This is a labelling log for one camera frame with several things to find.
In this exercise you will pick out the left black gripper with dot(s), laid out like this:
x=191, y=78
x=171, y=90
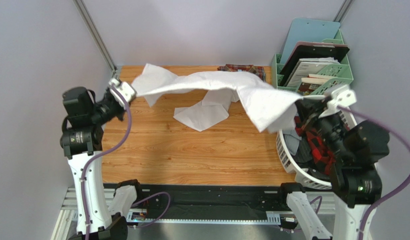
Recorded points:
x=122, y=111

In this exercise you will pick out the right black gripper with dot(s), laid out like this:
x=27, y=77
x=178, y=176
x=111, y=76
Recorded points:
x=312, y=113

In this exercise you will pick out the white long sleeve shirt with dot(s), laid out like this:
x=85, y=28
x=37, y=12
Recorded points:
x=267, y=108

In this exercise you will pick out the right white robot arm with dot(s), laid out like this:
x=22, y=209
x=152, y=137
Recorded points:
x=355, y=182

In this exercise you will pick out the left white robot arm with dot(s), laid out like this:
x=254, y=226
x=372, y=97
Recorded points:
x=81, y=142

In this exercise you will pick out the dark red book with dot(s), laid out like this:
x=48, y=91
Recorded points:
x=311, y=83

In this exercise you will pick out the green desk organizer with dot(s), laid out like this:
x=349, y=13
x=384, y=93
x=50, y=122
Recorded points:
x=342, y=72

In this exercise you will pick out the white laundry basket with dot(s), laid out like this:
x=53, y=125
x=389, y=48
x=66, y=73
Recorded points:
x=305, y=174

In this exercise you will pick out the white booklet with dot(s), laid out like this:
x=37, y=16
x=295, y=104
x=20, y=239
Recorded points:
x=306, y=66

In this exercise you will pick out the red black plaid shirt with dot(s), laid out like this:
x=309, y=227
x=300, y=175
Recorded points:
x=322, y=158

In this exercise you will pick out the folded plaid shirt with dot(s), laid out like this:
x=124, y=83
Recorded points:
x=256, y=70

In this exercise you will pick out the black clipboard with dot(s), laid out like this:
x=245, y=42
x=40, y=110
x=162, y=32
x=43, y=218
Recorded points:
x=306, y=49

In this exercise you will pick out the blue clipboard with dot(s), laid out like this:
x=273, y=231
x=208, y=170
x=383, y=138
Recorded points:
x=307, y=30

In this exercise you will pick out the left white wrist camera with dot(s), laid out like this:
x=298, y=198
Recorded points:
x=122, y=91

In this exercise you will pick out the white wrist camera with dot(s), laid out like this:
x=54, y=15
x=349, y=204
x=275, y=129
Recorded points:
x=122, y=91
x=336, y=97

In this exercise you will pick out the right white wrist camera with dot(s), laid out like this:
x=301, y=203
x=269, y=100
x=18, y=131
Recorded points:
x=336, y=97

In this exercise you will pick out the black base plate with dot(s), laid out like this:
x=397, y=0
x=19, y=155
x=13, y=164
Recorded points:
x=210, y=202

